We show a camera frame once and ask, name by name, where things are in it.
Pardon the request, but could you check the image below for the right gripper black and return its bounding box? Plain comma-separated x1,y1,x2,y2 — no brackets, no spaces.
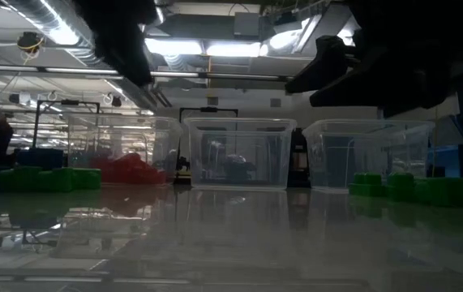
285,0,451,118

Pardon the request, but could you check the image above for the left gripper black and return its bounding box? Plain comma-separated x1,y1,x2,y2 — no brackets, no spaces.
75,0,157,88

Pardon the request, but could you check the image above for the large red toy block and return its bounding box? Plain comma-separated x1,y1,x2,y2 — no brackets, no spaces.
113,152,148,179

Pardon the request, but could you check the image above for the ceiling light panel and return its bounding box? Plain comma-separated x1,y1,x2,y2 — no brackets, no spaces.
268,28,310,52
205,41,263,58
145,38,204,57

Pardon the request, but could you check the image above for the clear plastic bin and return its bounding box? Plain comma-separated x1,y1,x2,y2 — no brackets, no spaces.
65,113,184,188
182,117,298,191
302,118,435,191

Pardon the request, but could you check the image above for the grey ceiling box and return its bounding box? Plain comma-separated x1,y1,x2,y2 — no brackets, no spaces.
234,11,262,38

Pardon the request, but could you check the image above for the black yellow device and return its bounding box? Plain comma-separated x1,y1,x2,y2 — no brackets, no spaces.
175,155,193,186

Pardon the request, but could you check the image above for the distant black rig frame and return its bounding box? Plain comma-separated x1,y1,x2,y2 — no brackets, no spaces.
31,98,101,149
178,105,239,123

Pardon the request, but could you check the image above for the silver ventilation duct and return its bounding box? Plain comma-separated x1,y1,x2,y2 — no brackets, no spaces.
0,0,163,110

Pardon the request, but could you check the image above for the yellow black cable reel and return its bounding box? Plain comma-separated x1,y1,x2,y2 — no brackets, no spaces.
15,30,46,57

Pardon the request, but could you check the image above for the black overhead frame bar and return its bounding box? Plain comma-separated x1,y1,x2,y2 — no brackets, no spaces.
0,58,297,84

